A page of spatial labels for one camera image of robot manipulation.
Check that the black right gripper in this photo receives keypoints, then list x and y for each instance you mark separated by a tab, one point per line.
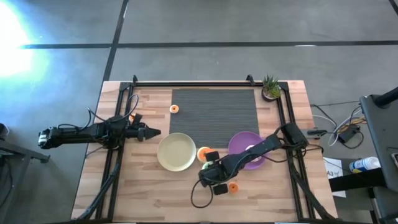
216	172

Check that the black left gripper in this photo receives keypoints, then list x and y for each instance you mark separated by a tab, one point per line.
135	133

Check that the large green frosted donut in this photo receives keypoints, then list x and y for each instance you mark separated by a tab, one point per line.
205	165

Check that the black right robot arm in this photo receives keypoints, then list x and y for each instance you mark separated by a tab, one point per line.
267	144

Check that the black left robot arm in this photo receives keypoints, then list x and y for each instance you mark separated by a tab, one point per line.
77	132

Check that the pale yellow round plate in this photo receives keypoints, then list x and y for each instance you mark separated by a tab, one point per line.
175	152

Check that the purple round plate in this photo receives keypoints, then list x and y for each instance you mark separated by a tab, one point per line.
239	141

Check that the dark grey ribbed placemat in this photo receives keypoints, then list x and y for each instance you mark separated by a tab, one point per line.
214	115

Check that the small potted succulent plant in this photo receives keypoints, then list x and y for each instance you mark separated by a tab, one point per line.
271	88

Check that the black table clamp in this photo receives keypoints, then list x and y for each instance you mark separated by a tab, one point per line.
315	132

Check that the white paper sheet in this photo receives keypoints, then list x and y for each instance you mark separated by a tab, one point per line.
329	163

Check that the black metal stand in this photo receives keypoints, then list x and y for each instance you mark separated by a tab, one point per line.
18	152

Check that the black power adapter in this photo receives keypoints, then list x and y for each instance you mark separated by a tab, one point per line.
348	133

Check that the black crossbar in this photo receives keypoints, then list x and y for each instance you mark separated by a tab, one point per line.
357	180

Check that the white blue spray can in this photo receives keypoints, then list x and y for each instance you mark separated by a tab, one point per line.
365	164

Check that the grey metal cart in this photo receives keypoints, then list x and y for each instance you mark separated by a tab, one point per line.
379	130

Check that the black pole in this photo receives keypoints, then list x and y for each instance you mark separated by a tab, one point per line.
387	98

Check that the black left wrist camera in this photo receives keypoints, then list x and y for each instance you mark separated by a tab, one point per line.
137	118

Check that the black aluminium table frame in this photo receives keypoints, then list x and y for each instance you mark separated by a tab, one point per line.
202	84

